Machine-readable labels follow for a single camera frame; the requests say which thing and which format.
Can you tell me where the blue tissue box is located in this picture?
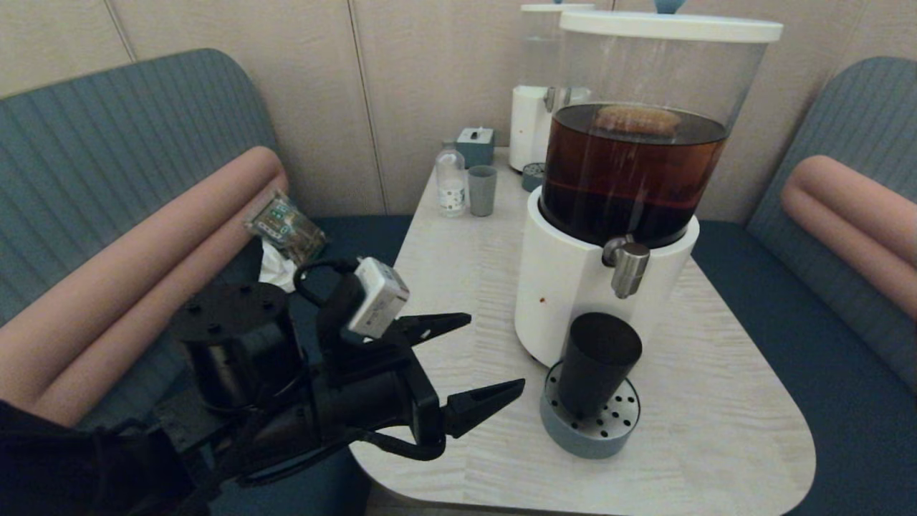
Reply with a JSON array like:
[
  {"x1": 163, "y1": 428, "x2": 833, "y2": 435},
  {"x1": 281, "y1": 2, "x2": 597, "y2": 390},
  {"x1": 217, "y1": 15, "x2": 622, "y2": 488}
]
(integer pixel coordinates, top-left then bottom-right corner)
[{"x1": 456, "y1": 126, "x2": 496, "y2": 169}]

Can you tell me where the pink bolster cushion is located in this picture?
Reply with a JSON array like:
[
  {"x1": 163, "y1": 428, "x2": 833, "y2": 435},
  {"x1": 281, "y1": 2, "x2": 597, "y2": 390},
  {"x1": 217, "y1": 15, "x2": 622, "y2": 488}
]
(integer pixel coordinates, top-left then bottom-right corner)
[
  {"x1": 0, "y1": 145, "x2": 289, "y2": 429},
  {"x1": 779, "y1": 155, "x2": 917, "y2": 320}
]

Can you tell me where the green snack packet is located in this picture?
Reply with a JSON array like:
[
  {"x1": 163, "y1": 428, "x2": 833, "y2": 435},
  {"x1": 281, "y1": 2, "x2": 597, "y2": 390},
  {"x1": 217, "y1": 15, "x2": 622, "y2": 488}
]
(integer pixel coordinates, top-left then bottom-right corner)
[{"x1": 246, "y1": 190, "x2": 330, "y2": 272}]

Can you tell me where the blue grey ribbed sofa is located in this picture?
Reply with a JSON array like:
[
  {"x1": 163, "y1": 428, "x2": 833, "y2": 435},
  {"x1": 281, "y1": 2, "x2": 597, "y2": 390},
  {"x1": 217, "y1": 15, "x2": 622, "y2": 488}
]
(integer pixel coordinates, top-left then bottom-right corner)
[
  {"x1": 691, "y1": 56, "x2": 917, "y2": 516},
  {"x1": 0, "y1": 47, "x2": 416, "y2": 516}
]

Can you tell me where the large tea drink dispenser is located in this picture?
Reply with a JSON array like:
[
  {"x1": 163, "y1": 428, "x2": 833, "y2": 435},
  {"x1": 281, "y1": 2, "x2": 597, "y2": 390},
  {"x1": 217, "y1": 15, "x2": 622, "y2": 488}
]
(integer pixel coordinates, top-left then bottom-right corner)
[{"x1": 514, "y1": 30, "x2": 771, "y2": 370}]

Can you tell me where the grey blue cup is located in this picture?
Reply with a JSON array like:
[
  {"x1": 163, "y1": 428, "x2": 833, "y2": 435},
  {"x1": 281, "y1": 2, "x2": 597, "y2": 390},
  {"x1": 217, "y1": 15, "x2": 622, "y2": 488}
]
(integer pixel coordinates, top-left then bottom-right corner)
[{"x1": 468, "y1": 165, "x2": 498, "y2": 217}]

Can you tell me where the clear plastic water bottle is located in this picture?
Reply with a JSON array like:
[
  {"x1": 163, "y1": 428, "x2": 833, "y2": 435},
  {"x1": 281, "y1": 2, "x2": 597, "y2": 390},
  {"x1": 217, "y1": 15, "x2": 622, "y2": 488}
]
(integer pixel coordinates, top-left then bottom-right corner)
[{"x1": 436, "y1": 140, "x2": 469, "y2": 218}]

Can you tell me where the silver metal dispenser tap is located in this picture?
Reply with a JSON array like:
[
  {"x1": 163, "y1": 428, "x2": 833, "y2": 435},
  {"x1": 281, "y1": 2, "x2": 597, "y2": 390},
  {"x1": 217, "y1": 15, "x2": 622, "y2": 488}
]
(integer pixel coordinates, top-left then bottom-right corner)
[{"x1": 602, "y1": 234, "x2": 652, "y2": 300}]

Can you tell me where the empty clear drink dispenser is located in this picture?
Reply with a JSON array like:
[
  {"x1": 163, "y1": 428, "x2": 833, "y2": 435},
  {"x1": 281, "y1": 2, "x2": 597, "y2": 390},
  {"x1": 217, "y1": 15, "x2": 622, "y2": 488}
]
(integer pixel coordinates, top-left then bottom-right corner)
[{"x1": 509, "y1": 11, "x2": 592, "y2": 173}]

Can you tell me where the crumpled white tissue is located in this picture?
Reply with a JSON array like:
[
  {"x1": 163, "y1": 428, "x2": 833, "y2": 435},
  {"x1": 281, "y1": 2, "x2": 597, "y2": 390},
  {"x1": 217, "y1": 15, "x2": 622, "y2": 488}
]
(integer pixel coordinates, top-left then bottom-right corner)
[{"x1": 256, "y1": 239, "x2": 302, "y2": 293}]

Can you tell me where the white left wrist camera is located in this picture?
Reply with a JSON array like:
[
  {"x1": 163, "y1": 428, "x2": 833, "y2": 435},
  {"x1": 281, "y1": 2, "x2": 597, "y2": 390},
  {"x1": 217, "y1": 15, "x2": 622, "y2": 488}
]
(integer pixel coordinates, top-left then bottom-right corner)
[{"x1": 348, "y1": 257, "x2": 411, "y2": 340}]

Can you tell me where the black plastic cup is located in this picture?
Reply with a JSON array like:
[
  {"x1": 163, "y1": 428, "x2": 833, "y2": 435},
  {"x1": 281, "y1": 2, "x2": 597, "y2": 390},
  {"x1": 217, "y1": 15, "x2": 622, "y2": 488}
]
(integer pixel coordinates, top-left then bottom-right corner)
[{"x1": 559, "y1": 312, "x2": 643, "y2": 419}]

